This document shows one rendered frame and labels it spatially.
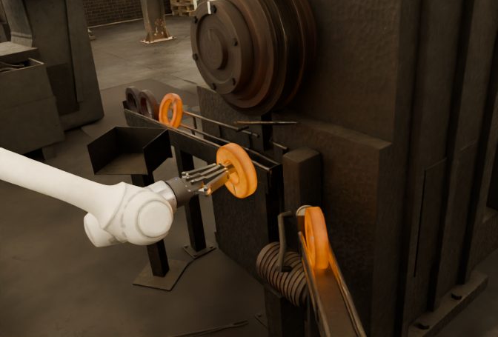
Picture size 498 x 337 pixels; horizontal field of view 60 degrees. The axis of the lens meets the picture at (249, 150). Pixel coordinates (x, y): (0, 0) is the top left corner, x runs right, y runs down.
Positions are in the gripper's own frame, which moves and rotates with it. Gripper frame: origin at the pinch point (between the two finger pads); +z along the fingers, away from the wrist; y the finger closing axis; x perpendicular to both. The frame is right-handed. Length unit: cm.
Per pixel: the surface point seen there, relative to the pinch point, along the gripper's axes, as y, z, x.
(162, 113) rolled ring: -99, 23, -17
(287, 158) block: -0.6, 19.1, -6.0
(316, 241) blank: 29.7, 0.9, -9.8
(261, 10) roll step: -7.1, 20.1, 37.2
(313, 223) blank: 27.2, 2.9, -7.1
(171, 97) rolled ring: -92, 27, -8
